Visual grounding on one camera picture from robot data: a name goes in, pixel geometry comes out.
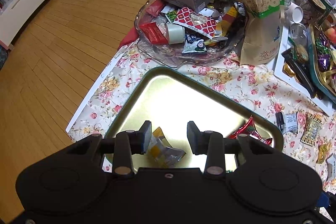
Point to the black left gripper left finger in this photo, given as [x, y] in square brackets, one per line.
[128, 143]

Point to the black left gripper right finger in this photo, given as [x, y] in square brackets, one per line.
[211, 144]

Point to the yellow silver snack packet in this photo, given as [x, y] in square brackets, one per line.
[162, 152]

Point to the red snack packet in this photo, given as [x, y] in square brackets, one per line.
[249, 128]

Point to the glass dish of snacks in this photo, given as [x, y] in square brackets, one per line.
[150, 24]

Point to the gold rectangular tin tray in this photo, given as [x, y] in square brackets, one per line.
[170, 100]

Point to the grey white candy packet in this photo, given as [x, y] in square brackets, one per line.
[287, 122]

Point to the floral tablecloth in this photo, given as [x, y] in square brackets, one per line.
[253, 87]

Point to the white framed tray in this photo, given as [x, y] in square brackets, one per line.
[291, 72]

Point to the gold patterned candy packet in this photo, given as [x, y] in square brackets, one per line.
[311, 131]

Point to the yellow candy wrapper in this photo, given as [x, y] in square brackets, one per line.
[323, 152]

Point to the red white patterned packet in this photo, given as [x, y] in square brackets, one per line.
[201, 24]

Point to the teal oval tin tray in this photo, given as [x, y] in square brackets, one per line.
[321, 61]

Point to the white small cup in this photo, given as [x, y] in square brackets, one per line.
[294, 13]

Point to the brown paper snack bag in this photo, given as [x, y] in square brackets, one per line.
[262, 32]

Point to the dark round tin can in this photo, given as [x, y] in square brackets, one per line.
[314, 9]

